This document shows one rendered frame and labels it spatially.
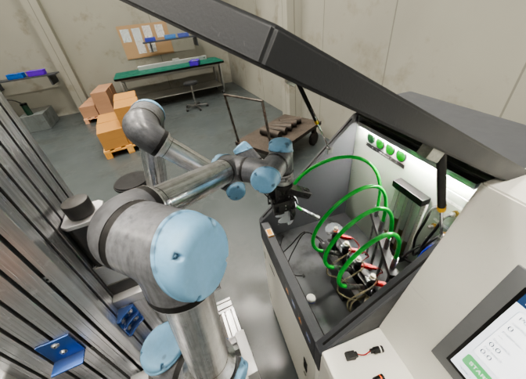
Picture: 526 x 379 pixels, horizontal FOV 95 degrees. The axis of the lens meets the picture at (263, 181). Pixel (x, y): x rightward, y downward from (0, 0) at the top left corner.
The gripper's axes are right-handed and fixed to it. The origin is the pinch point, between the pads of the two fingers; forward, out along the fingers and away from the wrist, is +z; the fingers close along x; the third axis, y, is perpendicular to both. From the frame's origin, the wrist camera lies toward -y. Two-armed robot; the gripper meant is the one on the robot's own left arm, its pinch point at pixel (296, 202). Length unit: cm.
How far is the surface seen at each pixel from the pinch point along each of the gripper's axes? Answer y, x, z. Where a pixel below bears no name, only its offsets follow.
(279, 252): 22.8, 3.9, 14.2
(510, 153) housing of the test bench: -66, 8, 22
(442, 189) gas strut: -47, 36, 7
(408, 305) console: -21, 32, 37
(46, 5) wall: 338, -392, -628
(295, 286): 17.1, 18.8, 24.4
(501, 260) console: -47, 41, 24
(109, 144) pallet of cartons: 300, -209, -220
